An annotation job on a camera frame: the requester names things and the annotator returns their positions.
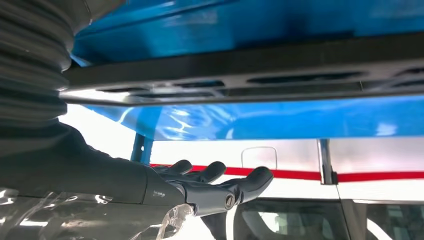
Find blue metal shelf rack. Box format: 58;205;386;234
71;0;424;167

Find white car with red stripe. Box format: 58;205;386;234
57;104;424;240

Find grey metal pole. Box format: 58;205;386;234
316;139;339;186

